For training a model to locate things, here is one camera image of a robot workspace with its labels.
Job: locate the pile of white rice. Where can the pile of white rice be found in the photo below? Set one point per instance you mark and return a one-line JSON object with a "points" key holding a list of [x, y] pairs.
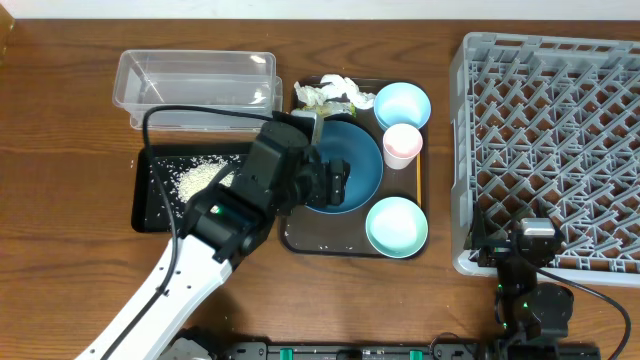
{"points": [[184, 176]]}

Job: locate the dark brown serving tray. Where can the dark brown serving tray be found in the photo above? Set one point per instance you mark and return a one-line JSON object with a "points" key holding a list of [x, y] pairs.
{"points": [[308, 232]]}

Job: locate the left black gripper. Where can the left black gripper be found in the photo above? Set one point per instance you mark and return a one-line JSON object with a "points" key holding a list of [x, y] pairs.
{"points": [[332, 191]]}

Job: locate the clear plastic bin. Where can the clear plastic bin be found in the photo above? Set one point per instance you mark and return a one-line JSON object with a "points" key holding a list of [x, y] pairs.
{"points": [[241, 81]]}

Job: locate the light blue bowl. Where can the light blue bowl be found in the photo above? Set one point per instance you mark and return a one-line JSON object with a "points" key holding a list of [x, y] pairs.
{"points": [[402, 103]]}

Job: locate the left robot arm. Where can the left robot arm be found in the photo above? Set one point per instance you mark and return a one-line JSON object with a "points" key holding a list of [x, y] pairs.
{"points": [[221, 226]]}

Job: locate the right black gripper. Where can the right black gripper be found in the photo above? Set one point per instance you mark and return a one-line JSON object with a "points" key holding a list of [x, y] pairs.
{"points": [[479, 235]]}

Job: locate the pink cup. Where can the pink cup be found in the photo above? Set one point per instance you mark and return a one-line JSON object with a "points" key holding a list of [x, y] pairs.
{"points": [[401, 144]]}

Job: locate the grey dishwasher rack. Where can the grey dishwasher rack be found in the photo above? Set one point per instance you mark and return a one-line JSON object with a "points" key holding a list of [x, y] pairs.
{"points": [[553, 123]]}

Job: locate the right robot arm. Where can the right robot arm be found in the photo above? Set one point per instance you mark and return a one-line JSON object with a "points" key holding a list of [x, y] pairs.
{"points": [[534, 315]]}

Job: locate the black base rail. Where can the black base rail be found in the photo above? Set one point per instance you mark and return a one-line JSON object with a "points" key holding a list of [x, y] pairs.
{"points": [[195, 343]]}

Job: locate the crumpled white tissue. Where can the crumpled white tissue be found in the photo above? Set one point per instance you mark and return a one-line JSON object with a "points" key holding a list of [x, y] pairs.
{"points": [[334, 86]]}

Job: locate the mint green bowl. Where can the mint green bowl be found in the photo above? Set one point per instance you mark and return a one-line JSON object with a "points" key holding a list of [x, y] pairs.
{"points": [[397, 227]]}

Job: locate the black waste tray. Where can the black waste tray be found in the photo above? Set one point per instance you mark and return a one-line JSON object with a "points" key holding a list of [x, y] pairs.
{"points": [[149, 212]]}

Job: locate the wooden chopstick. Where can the wooden chopstick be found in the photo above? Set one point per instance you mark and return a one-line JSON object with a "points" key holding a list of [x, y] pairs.
{"points": [[418, 180]]}

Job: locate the dark blue plate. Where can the dark blue plate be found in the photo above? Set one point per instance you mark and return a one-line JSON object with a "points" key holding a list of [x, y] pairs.
{"points": [[358, 148]]}

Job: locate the green snack wrapper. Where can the green snack wrapper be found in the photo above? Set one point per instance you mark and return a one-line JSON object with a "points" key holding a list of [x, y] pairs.
{"points": [[331, 108]]}

